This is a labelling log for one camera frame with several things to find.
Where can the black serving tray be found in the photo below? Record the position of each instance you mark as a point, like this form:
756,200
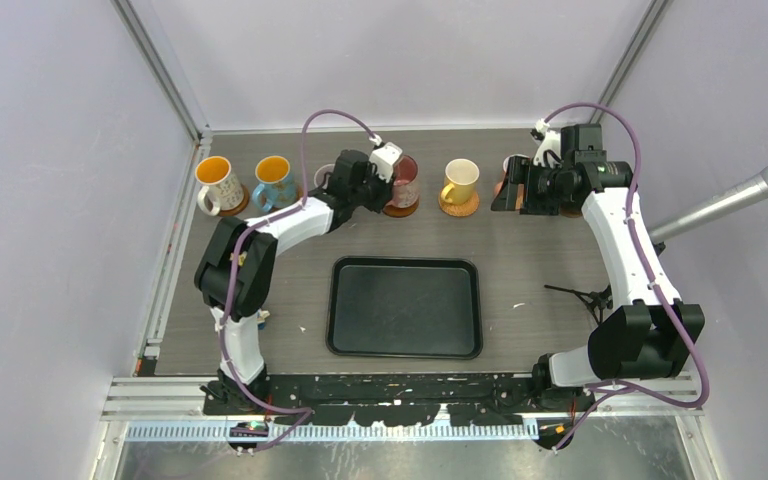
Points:
399,307

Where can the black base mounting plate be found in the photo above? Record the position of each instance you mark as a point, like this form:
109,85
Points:
395,400

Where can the white mug pink handle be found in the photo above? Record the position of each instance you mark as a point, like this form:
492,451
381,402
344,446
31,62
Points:
516,158

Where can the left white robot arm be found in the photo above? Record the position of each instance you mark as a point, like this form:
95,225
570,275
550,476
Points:
235,272

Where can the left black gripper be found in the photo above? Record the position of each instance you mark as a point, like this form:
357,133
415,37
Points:
384,188

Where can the silver microphone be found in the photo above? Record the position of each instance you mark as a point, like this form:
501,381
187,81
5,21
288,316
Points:
737,197

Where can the woven rattan coaster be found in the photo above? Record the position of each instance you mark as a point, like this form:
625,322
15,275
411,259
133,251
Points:
460,210
519,195

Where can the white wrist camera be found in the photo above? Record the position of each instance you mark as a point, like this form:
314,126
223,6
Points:
549,143
385,156

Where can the dark brown wooden coaster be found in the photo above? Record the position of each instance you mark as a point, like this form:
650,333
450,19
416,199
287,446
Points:
570,213

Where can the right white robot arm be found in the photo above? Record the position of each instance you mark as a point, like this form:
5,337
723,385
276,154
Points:
650,330

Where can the lilac mug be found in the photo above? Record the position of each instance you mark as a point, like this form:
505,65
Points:
322,177

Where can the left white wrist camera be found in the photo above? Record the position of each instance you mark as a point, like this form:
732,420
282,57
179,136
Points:
385,156

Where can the cream mug yellow handle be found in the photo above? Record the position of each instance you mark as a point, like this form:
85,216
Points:
461,175

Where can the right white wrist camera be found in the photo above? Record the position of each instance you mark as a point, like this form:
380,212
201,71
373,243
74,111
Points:
549,143

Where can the white mug orange inside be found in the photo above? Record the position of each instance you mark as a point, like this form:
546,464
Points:
220,188

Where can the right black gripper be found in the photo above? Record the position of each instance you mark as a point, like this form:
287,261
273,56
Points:
520,171

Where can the blue mug orange inside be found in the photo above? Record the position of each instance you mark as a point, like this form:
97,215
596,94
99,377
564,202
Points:
274,177

